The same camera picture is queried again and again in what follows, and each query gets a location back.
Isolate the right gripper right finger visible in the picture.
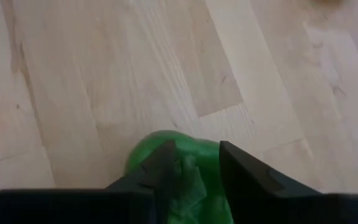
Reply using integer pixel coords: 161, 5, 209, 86
219, 141, 323, 224

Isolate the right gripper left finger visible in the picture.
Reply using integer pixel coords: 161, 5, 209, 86
106, 139, 178, 224

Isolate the dark green bell pepper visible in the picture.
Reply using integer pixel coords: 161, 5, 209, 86
123, 129, 234, 224

